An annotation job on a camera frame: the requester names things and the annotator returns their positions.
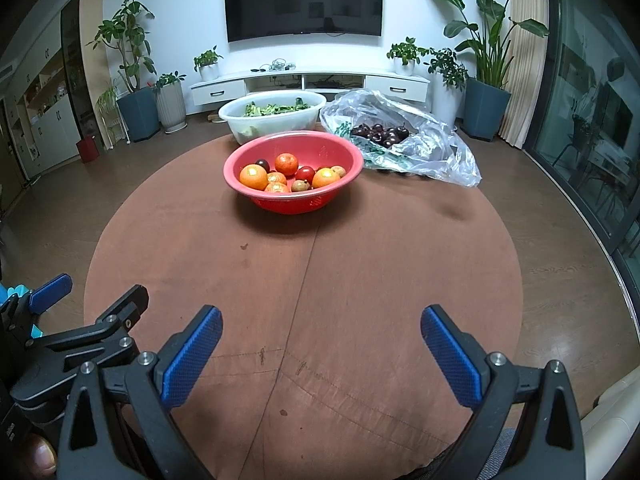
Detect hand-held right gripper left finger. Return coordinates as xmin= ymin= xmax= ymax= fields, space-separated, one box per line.
xmin=56 ymin=304 xmax=224 ymax=480

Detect broad-leaf plant in blue pot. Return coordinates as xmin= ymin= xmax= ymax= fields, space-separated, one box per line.
xmin=419 ymin=0 xmax=550 ymax=141

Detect red plastic basin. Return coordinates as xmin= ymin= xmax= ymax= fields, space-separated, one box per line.
xmin=223 ymin=130 xmax=364 ymax=215

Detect pile of dark cherries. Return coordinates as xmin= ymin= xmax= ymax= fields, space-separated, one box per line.
xmin=350 ymin=122 xmax=410 ymax=149

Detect black television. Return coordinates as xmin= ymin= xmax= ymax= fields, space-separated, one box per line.
xmin=223 ymin=0 xmax=385 ymax=44

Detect white plastic basin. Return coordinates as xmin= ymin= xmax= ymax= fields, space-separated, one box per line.
xmin=218 ymin=91 xmax=327 ymax=145

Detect person's left hand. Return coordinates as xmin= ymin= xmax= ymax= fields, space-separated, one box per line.
xmin=20 ymin=432 xmax=58 ymax=478

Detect clear plastic bag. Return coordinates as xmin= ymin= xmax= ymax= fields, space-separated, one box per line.
xmin=319 ymin=88 xmax=482 ymax=188

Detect cream chair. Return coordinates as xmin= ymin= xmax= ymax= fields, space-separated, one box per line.
xmin=580 ymin=374 xmax=640 ymax=480

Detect white television cabinet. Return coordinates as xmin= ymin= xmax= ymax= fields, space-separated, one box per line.
xmin=189 ymin=69 xmax=431 ymax=107

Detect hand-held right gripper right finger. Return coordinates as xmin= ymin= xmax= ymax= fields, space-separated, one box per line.
xmin=420 ymin=304 xmax=586 ymax=480

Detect glass sliding door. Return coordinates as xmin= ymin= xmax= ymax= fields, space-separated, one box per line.
xmin=522 ymin=0 xmax=640 ymax=321

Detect red bin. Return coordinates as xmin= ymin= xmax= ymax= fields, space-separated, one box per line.
xmin=76 ymin=136 xmax=101 ymax=164

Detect white storage cabinet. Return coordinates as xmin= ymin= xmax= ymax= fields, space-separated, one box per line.
xmin=0 ymin=55 xmax=83 ymax=186

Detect small plant in white pot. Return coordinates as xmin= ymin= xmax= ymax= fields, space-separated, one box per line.
xmin=193 ymin=45 xmax=224 ymax=82
xmin=386 ymin=36 xmax=430 ymax=77

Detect plant on white stand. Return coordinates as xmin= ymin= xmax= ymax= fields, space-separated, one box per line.
xmin=95 ymin=80 xmax=126 ymax=150

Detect plant in tall white pot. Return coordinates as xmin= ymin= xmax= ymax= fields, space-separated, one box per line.
xmin=425 ymin=47 xmax=468 ymax=133

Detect leafy tree in blue pot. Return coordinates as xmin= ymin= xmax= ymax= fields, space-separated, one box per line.
xmin=87 ymin=0 xmax=162 ymax=143

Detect plant in white ribbed pot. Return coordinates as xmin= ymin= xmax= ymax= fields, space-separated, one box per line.
xmin=152 ymin=71 xmax=187 ymax=134

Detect bundle of cables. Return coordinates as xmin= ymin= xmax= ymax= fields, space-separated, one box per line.
xmin=250 ymin=60 xmax=298 ymax=73

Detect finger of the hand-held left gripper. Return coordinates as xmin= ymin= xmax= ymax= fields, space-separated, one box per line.
xmin=0 ymin=273 xmax=74 ymax=341
xmin=25 ymin=284 xmax=150 ymax=376

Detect green leafy vegetables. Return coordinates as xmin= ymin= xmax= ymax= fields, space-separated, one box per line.
xmin=243 ymin=97 xmax=311 ymax=117

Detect beige curtain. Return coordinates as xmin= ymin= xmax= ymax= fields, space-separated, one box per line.
xmin=499 ymin=0 xmax=549 ymax=150

